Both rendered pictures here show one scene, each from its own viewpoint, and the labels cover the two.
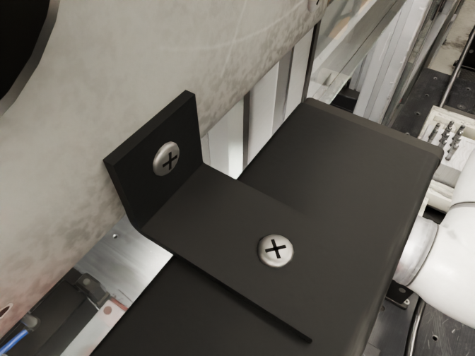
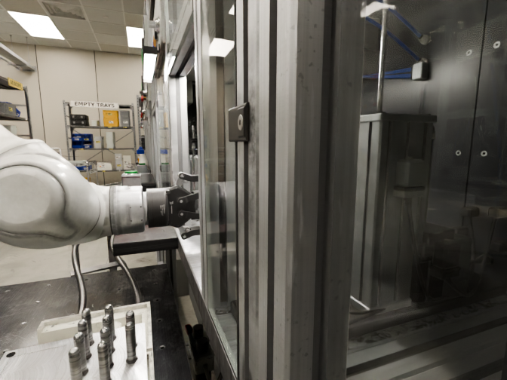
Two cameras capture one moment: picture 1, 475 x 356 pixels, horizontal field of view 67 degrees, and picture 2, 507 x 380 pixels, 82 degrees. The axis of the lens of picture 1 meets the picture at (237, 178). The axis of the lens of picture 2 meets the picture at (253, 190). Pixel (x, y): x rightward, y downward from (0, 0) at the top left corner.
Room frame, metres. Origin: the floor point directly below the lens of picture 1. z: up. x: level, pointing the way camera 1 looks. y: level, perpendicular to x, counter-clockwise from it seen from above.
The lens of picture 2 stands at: (0.73, -0.51, 1.12)
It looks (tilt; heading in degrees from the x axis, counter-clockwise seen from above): 9 degrees down; 126
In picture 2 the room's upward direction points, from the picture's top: straight up
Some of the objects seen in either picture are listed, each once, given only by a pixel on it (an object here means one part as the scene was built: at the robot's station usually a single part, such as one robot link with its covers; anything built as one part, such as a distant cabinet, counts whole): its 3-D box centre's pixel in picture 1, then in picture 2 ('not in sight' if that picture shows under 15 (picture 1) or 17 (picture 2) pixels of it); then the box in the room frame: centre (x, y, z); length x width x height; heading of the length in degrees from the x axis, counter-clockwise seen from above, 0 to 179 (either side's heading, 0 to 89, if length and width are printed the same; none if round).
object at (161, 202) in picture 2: not in sight; (170, 206); (0.26, -0.15, 1.00); 0.09 x 0.07 x 0.08; 57
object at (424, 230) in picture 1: (396, 243); (130, 209); (0.22, -0.21, 1.00); 0.09 x 0.06 x 0.09; 147
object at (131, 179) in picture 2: not in sight; (135, 190); (-0.17, 0.05, 0.97); 0.08 x 0.08 x 0.12; 57
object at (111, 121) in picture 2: not in sight; (104, 150); (-5.70, 2.78, 1.00); 1.30 x 0.51 x 2.00; 57
